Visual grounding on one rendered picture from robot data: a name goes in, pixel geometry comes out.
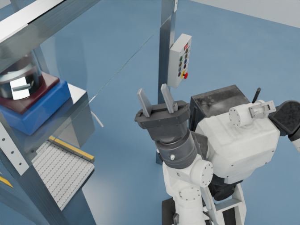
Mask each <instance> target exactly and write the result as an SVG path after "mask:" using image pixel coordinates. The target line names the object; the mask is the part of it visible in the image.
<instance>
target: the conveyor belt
mask: <svg viewBox="0 0 300 225"><path fill-rule="evenodd" d="M33 166H34V168H35V169H36V171H37V172H38V174H39V175H40V177H41V179H42V181H43V182H44V184H45V185H46V187H47V188H48V190H49V192H50V193H51V195H52V197H53V198H54V200H55V202H56V203H57V205H58V206H59V208H60V209H61V211H62V210H63V209H64V208H65V206H66V205H67V204H68V202H69V201H70V200H71V198H72V197H73V196H74V194H75V193H76V192H77V191H78V189H79V188H80V186H81V185H82V184H83V182H84V181H85V180H86V178H87V177H88V176H89V175H90V173H91V172H92V171H93V169H94V168H95V167H94V165H93V164H92V163H90V162H89V161H87V160H85V159H83V158H81V157H79V156H77V155H75V154H73V153H71V152H69V151H67V150H65V149H63V148H61V147H59V146H57V145H55V144H53V143H51V144H50V146H49V147H48V148H47V149H46V150H45V151H44V152H43V153H42V154H41V155H40V156H39V157H38V158H37V159H36V161H35V162H34V163H33Z"/></svg>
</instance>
